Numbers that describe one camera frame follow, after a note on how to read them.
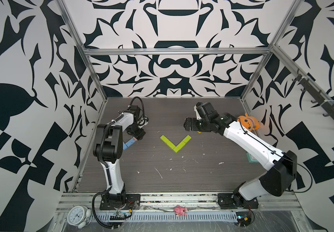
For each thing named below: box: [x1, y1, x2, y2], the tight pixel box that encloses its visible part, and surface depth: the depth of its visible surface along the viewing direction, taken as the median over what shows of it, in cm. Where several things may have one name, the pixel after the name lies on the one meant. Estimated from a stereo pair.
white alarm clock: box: [67, 205, 93, 229], surface depth 69 cm
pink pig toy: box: [173, 204, 188, 217], surface depth 71 cm
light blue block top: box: [122, 139, 133, 151], surface depth 96 cm
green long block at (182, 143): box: [172, 134, 192, 153], surface depth 96 cm
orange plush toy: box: [236, 113, 261, 132], surface depth 98 cm
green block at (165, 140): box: [159, 134, 176, 150], surface depth 97 cm
